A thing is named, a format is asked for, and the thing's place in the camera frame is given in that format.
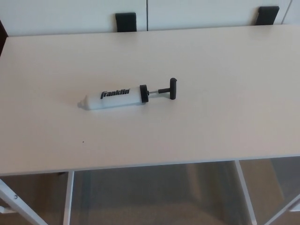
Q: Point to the white desk leg frame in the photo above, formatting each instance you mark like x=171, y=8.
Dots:
x=68, y=199
x=246, y=187

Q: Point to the left black wall bracket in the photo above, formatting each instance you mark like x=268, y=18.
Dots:
x=126, y=22

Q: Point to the white Franklin air pump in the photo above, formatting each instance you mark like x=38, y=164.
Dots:
x=112, y=98

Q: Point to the black wall bracket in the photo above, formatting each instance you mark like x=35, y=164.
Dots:
x=126, y=22
x=267, y=16

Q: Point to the right black wall bracket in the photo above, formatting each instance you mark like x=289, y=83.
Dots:
x=267, y=16

